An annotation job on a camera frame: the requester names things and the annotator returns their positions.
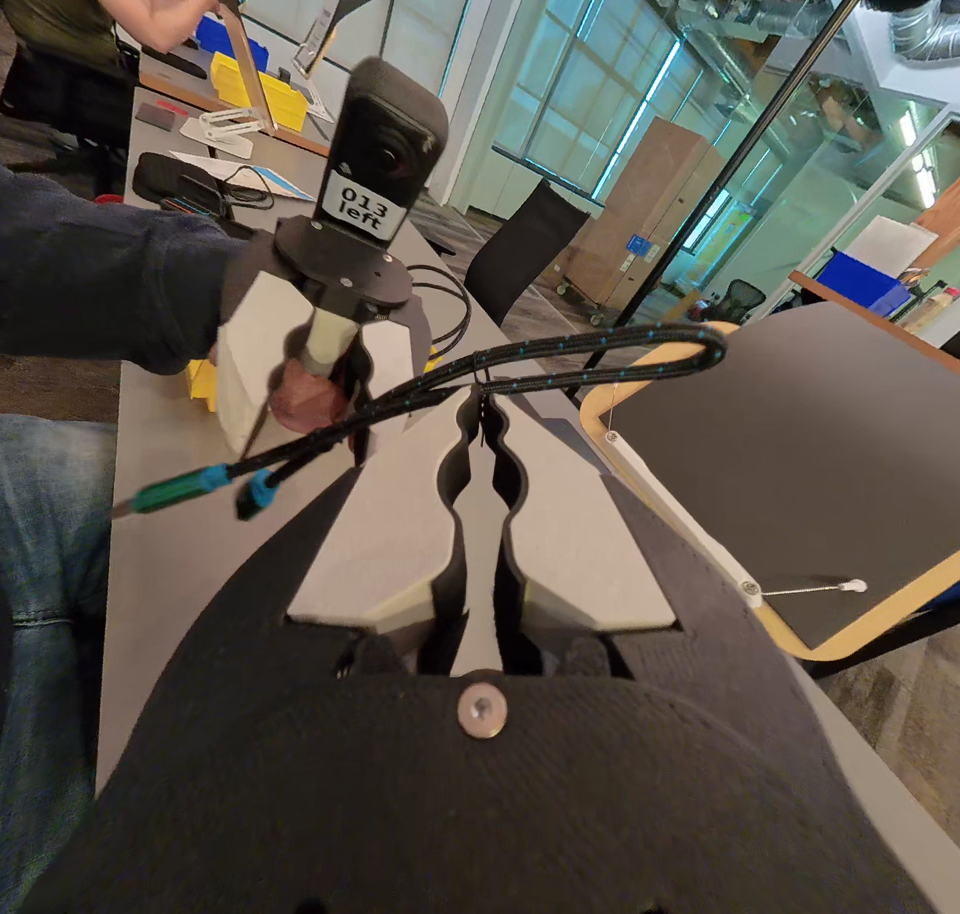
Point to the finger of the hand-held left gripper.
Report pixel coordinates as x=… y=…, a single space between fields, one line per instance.
x=255 y=359
x=393 y=359

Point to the brown cardboard box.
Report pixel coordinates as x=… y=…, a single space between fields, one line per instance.
x=645 y=209

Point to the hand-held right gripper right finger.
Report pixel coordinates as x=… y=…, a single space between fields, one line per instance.
x=593 y=554

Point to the black office chair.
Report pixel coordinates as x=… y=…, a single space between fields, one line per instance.
x=518 y=254

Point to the dark monitor with wooden back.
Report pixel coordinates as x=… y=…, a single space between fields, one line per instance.
x=795 y=464

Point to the blue storage bin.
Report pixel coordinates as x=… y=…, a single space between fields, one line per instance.
x=863 y=281

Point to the tilted black panel on stand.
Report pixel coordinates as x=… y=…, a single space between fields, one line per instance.
x=357 y=2

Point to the black pouch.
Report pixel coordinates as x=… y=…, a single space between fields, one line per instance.
x=173 y=182

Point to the person's blue jeans leg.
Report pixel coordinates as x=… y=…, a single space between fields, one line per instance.
x=53 y=629

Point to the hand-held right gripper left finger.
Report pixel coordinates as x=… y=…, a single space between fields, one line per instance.
x=375 y=554

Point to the person's left hand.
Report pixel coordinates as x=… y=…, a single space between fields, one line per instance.
x=308 y=401

